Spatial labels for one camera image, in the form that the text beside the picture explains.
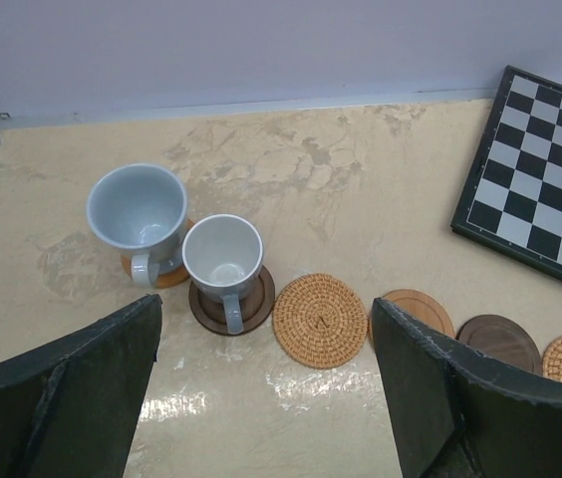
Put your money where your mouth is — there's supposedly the small woven rattan coaster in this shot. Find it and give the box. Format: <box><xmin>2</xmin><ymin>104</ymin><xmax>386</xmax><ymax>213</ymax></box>
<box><xmin>272</xmin><ymin>273</ymin><xmax>368</xmax><ymax>369</ymax></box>

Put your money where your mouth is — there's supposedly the light blue cup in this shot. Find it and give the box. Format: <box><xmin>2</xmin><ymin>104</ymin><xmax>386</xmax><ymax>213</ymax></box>
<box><xmin>86</xmin><ymin>163</ymin><xmax>188</xmax><ymax>288</ymax></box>

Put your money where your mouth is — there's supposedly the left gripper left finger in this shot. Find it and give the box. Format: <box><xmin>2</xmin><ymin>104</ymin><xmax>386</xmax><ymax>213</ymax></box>
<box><xmin>0</xmin><ymin>294</ymin><xmax>162</xmax><ymax>477</ymax></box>

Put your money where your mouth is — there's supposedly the black white chessboard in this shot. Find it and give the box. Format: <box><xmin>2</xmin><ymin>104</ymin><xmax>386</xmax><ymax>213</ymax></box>
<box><xmin>450</xmin><ymin>66</ymin><xmax>562</xmax><ymax>281</ymax></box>

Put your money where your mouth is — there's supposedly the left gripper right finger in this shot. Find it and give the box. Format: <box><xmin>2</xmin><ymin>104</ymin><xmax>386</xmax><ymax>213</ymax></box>
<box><xmin>371</xmin><ymin>298</ymin><xmax>562</xmax><ymax>477</ymax></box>

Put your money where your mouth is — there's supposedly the grey white mug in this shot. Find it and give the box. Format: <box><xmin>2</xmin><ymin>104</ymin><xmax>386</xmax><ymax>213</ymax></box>
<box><xmin>182</xmin><ymin>213</ymin><xmax>264</xmax><ymax>335</ymax></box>

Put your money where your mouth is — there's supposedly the dark walnut coaster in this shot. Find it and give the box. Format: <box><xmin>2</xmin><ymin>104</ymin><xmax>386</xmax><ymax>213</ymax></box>
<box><xmin>188</xmin><ymin>266</ymin><xmax>276</xmax><ymax>336</ymax></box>
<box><xmin>456</xmin><ymin>314</ymin><xmax>543</xmax><ymax>375</ymax></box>

